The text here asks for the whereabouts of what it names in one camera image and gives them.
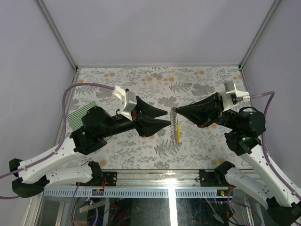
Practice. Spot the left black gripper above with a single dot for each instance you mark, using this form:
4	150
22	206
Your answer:
146	125

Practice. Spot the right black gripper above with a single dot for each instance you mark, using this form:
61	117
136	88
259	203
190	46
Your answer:
204	112

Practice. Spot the yellow key tag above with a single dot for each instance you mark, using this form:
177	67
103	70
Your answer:
178	133

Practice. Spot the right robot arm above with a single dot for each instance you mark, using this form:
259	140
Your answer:
276	193

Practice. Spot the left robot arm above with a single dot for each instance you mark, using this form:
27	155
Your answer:
41	172

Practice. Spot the floral table mat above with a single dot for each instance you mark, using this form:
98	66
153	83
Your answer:
164	88

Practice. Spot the green striped cloth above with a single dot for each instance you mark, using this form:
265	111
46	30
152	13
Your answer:
74	119

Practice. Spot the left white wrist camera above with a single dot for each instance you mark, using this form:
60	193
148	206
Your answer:
127	101

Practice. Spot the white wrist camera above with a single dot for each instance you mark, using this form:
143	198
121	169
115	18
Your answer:
127	101
231	97

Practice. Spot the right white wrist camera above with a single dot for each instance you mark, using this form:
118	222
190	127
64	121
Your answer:
231	97

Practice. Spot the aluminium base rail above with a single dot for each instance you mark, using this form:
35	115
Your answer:
150	184

